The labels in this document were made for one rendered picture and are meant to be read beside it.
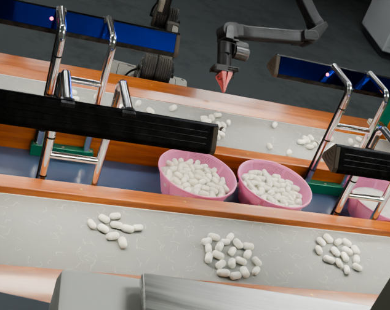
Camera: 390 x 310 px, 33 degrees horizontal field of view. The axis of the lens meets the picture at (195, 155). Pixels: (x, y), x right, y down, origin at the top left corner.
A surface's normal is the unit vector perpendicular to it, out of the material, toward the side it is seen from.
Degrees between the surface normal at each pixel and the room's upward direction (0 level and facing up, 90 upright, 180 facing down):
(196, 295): 0
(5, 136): 90
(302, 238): 0
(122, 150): 90
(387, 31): 90
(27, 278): 0
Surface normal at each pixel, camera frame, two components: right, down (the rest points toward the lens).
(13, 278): 0.29, -0.81
